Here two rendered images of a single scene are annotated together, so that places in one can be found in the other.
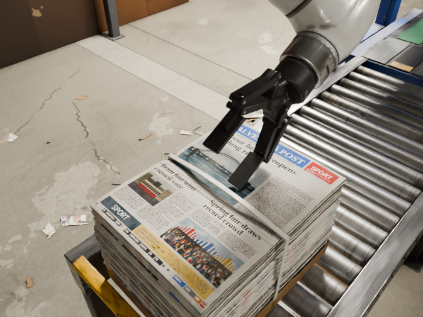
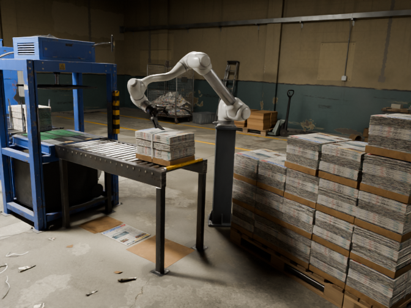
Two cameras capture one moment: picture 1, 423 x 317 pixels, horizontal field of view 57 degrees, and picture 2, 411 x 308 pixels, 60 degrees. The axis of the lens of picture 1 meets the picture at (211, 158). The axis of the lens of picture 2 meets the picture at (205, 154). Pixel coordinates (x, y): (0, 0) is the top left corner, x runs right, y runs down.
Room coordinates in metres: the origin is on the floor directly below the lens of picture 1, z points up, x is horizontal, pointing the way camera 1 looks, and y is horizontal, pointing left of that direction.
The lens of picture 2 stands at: (0.54, 2.75, 1.49)
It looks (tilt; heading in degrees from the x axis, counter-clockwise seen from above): 13 degrees down; 262
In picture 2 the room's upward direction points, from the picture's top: 2 degrees clockwise
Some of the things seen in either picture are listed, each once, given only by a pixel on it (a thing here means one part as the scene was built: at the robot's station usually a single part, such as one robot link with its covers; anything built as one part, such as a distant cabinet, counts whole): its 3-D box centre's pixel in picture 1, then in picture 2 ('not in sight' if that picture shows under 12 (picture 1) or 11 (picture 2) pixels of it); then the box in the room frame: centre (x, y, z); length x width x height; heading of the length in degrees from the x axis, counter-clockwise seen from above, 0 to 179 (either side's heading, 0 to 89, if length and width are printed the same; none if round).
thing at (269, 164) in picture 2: not in sight; (296, 215); (-0.55, 0.23, 0.42); 1.17 x 0.39 x 0.83; 119
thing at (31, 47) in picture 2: not in sight; (55, 51); (1.55, -1.04, 1.65); 0.60 x 0.45 x 0.20; 46
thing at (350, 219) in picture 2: not in sight; (296, 217); (-0.55, 0.23, 0.40); 1.16 x 0.38 x 0.51; 119
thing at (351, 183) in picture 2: not in sight; (353, 175); (-0.76, 0.60, 0.86); 0.38 x 0.29 x 0.04; 27
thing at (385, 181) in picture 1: (341, 160); (121, 153); (0.86, -0.38, 0.77); 0.47 x 0.05 x 0.05; 46
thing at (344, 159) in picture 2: not in sight; (355, 162); (-0.76, 0.60, 0.95); 0.38 x 0.29 x 0.23; 27
